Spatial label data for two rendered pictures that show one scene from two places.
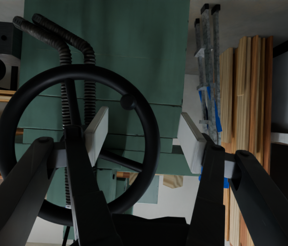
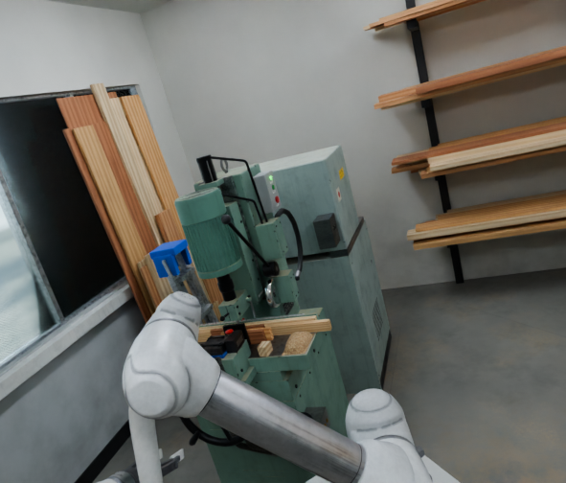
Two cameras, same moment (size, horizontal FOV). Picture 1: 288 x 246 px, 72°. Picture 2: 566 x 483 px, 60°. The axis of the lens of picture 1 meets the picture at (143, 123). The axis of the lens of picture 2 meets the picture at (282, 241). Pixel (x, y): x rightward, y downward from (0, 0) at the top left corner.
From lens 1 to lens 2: 1.67 m
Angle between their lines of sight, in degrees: 26
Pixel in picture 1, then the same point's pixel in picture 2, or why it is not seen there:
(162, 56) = (215, 431)
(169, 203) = (233, 80)
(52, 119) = (265, 388)
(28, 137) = (277, 375)
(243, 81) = not seen: hidden behind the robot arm
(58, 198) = (227, 364)
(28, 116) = (282, 387)
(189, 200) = (203, 98)
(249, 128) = (159, 296)
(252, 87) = not seen: hidden behind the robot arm
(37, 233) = not seen: outside the picture
